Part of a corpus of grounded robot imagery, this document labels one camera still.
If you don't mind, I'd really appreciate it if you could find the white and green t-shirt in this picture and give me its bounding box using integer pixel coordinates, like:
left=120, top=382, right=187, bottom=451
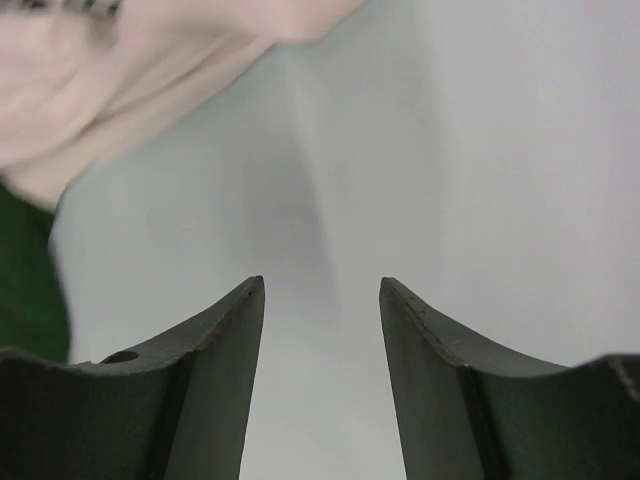
left=0, top=0, right=366, bottom=364

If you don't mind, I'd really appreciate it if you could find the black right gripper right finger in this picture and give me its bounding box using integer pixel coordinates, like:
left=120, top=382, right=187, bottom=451
left=379, top=278, right=639, bottom=479

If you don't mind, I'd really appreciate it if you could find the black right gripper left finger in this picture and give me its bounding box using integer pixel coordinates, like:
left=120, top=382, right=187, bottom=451
left=1, top=276, right=265, bottom=480

